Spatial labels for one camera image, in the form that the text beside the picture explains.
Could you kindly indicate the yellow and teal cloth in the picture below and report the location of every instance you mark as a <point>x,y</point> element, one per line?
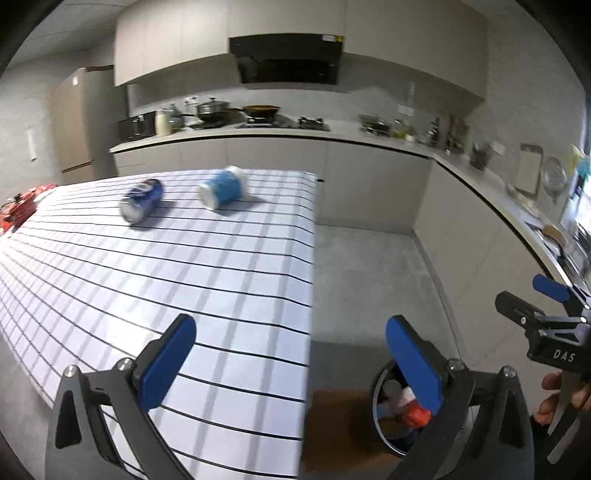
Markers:
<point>582,164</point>

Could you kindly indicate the gas stove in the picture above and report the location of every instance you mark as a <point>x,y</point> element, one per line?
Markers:
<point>309,123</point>

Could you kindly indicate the blue soda can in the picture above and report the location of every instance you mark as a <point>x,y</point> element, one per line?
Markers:
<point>141,203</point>

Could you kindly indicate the steel strainer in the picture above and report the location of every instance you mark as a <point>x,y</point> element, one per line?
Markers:
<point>555,177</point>

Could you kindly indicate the steel dish rack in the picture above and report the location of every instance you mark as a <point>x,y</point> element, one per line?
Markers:
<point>375,124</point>

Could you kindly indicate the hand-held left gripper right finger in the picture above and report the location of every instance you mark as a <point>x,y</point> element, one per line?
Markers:
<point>415,364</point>

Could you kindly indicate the red plastic bag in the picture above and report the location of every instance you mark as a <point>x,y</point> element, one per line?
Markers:
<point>418,415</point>

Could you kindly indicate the person's right hand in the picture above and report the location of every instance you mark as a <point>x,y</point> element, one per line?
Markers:
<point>549,406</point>

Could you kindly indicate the steel pot with lid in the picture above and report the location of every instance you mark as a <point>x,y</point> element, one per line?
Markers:
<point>212,110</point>

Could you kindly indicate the dark sauce bottle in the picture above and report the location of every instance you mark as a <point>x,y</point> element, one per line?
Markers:
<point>434,133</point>

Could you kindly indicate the white cutting board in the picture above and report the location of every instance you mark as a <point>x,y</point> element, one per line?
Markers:
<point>528,170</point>

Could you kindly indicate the grey base cabinets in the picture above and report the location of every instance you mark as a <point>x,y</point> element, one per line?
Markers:
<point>369,184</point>

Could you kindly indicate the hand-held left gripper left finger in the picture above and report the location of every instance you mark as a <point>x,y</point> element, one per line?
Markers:
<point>168,355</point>

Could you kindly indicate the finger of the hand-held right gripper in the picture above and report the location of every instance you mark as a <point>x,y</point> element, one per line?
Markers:
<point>515,308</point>
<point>550,287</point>

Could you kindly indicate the black wok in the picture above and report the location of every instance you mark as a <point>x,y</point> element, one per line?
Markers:
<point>262,110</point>

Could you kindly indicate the white wall paper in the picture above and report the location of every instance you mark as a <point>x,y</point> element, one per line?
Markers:
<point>31,145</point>

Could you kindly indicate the blue and white bottle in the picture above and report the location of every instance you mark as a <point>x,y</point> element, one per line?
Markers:
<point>224,187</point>

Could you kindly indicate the dark utensil holder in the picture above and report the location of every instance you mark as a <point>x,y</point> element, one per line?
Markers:
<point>481,157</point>

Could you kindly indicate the black countertop appliance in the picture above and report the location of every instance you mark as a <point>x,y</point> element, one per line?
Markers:
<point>136,127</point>

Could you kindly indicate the kitchen countertop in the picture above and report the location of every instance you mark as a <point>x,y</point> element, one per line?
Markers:
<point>351,134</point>

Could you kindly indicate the white grid tablecloth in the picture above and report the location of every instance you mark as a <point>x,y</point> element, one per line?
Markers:
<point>161,277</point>

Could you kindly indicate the beige refrigerator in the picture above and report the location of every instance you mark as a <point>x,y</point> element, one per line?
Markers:
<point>83,120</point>

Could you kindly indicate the grey upper cabinets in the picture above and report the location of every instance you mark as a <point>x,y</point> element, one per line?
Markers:
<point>175,37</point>

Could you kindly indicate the knife rack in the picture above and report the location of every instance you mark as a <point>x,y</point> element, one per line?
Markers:
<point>455,134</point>

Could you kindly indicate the red patterned bag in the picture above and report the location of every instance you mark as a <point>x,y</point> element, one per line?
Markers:
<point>21,210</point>

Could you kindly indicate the black range hood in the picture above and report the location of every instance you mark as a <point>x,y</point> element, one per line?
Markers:
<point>286,57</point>

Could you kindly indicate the yellow oil bottle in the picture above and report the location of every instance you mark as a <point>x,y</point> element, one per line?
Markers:
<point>400,130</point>

